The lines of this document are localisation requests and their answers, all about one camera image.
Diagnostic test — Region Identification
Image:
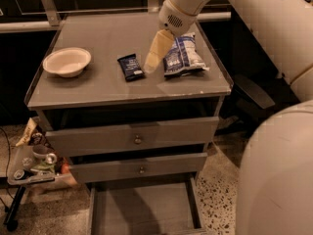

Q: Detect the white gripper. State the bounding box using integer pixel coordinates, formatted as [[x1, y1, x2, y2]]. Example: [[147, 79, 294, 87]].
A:
[[144, 0, 197, 73]]

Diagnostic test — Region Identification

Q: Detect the dark blue rxbar wrapper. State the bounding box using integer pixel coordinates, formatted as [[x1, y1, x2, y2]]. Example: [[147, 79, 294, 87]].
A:
[[117, 54, 145, 81]]

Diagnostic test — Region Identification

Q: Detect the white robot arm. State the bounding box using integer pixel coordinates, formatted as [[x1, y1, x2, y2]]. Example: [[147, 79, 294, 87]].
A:
[[146, 0, 313, 235]]

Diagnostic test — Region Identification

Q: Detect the grey top drawer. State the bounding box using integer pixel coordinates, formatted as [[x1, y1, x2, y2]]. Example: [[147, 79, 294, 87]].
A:
[[46, 117, 219, 157]]

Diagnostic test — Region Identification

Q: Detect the grey drawer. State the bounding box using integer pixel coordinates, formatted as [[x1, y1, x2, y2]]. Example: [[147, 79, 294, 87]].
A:
[[69, 153, 207, 183], [46, 117, 219, 157], [87, 173, 207, 235]]

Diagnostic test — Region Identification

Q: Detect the grey drawer cabinet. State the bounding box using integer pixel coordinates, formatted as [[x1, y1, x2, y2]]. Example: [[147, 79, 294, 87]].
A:
[[24, 10, 235, 235]]

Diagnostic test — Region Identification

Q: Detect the grey middle drawer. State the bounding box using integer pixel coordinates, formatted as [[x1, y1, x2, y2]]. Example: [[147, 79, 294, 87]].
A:
[[69, 153, 207, 183]]

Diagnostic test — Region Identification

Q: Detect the grey bottom drawer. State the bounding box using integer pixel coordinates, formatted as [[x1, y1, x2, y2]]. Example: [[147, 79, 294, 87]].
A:
[[87, 173, 207, 235]]

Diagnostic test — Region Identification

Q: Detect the blue white chip bag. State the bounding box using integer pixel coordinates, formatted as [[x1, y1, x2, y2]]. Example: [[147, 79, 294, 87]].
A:
[[163, 32, 209, 77]]

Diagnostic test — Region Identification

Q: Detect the white paper bowl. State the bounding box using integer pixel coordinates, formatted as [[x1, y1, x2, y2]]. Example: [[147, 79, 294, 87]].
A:
[[43, 47, 91, 78]]

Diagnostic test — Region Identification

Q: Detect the black office chair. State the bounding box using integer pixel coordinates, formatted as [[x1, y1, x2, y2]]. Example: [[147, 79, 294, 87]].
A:
[[230, 10, 298, 136]]

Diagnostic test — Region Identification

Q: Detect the black folding stand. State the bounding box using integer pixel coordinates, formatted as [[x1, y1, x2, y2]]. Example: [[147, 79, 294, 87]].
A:
[[3, 186, 25, 232]]

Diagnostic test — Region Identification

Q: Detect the metal rail with brackets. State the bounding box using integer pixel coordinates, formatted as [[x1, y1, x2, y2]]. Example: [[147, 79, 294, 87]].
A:
[[0, 0, 233, 35]]

